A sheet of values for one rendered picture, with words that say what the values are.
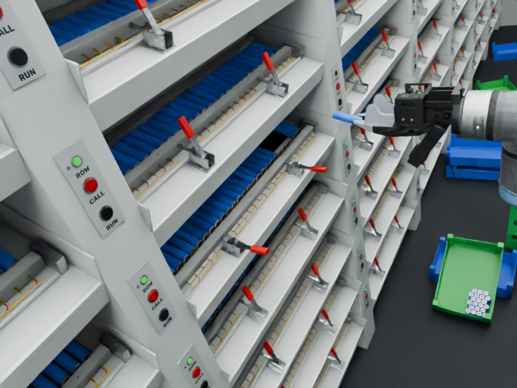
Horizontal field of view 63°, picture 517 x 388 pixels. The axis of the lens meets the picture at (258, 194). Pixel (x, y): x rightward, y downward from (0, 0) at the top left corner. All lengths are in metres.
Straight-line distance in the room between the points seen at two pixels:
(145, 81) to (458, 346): 1.50
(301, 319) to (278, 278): 0.20
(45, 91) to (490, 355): 1.62
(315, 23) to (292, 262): 0.55
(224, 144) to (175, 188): 0.14
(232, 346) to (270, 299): 0.14
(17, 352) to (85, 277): 0.11
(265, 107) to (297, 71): 0.16
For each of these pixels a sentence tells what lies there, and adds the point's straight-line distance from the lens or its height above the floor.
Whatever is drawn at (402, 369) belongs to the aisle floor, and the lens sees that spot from 1.73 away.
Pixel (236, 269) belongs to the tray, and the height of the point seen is 0.93.
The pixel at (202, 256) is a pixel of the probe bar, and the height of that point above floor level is 0.98.
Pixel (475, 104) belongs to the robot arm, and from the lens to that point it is 0.85.
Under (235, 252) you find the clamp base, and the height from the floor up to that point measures 0.95.
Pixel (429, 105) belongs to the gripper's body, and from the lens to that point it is 0.88.
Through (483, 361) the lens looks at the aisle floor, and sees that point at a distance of 1.78.
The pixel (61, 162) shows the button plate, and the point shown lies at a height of 1.29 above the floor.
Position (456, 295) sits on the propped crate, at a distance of 1.89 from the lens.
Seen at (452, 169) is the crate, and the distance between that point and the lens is 2.52.
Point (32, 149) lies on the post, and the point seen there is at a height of 1.32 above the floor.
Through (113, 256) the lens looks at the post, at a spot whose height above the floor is 1.15.
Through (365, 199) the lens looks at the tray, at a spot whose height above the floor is 0.55.
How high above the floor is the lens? 1.48
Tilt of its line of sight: 34 degrees down
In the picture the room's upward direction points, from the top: 16 degrees counter-clockwise
